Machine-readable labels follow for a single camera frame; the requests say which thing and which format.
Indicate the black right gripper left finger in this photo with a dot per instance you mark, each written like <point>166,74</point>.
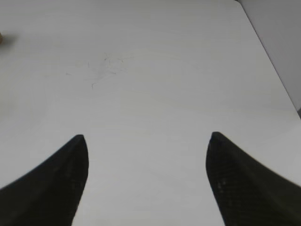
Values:
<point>48,195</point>

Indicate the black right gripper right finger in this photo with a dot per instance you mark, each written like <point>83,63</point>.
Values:
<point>248,193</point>

